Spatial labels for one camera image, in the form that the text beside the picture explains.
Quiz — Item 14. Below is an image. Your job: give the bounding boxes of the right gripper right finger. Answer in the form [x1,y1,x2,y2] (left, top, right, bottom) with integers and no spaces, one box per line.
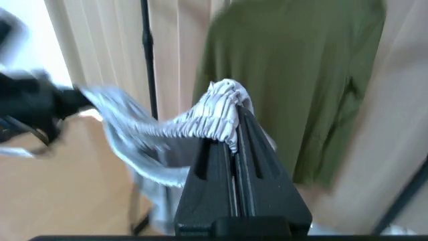
[233,106,312,235]

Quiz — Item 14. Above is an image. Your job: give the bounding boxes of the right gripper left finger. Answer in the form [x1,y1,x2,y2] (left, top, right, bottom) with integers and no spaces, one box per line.
[173,137,239,235]

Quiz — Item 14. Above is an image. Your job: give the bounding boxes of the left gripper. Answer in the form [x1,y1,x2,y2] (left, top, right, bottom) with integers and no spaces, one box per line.
[0,68,65,145]

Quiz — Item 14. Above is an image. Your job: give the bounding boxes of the pale grey shorts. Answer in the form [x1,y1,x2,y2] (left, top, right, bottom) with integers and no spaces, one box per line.
[80,78,278,235]

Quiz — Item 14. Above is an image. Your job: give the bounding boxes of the green long-sleeved shirt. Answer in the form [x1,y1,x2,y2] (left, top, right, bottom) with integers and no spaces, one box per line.
[192,0,387,190]

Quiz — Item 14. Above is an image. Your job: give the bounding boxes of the black clothes rack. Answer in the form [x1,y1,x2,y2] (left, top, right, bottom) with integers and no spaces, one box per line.
[130,0,428,236]

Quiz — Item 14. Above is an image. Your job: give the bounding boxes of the beige curtain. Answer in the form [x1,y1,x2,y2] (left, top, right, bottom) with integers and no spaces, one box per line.
[43,0,428,235]

